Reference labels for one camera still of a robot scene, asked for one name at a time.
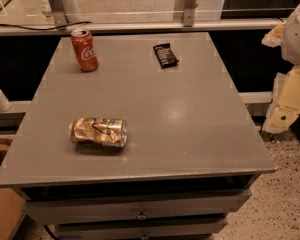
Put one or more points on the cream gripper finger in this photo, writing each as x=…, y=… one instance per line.
x=274, y=37
x=284, y=109

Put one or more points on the crushed orange soda can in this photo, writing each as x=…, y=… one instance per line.
x=102, y=131

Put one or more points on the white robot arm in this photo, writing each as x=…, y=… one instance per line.
x=290, y=47

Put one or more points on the red Coca-Cola can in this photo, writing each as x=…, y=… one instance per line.
x=82, y=41

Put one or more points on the black snack bar wrapper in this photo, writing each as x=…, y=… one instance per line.
x=165, y=56

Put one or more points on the grey drawer cabinet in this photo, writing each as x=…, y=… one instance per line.
x=188, y=128

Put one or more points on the lower grey drawer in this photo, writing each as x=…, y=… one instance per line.
x=142, y=230

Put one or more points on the grey drawer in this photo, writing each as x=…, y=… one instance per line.
x=138, y=207
x=142, y=230

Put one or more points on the white pipe top left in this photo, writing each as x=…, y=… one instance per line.
x=71, y=9

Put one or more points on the upper grey drawer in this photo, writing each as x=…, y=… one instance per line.
x=138, y=207

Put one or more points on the brown cardboard box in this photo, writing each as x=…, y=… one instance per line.
x=11, y=215

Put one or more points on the grey metal bracket centre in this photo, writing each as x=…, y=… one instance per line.
x=189, y=8

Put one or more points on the grey metal bracket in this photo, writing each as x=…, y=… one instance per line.
x=189, y=8
x=58, y=12

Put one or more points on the grey metal bracket left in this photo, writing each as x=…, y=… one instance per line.
x=58, y=12

